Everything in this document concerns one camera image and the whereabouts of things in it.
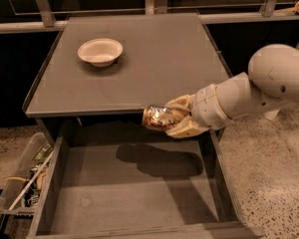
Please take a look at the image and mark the clear plastic storage bin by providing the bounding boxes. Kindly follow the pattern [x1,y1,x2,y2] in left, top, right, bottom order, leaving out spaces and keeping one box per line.
[0,132,53,216]

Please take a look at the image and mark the open grey top drawer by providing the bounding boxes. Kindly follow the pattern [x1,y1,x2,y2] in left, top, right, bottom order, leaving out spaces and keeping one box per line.
[27,133,265,239]

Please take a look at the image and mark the white paper bowl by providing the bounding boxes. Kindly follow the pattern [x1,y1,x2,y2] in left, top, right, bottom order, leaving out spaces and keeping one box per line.
[78,38,123,68]

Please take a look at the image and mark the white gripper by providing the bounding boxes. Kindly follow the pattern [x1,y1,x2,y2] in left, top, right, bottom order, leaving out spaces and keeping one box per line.
[165,84,231,138]

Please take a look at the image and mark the grey cabinet counter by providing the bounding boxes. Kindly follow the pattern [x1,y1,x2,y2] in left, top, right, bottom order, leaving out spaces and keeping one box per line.
[22,13,245,147]

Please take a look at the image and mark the orange soda can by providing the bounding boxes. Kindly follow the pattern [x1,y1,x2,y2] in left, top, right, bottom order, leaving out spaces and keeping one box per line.
[142,106,187,131]

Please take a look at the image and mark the metal railing frame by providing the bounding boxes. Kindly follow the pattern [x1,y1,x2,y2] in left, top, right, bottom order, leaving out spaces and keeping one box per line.
[0,0,299,34]

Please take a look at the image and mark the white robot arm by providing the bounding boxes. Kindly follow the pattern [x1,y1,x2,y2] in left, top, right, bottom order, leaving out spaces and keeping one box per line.
[166,21,299,138]

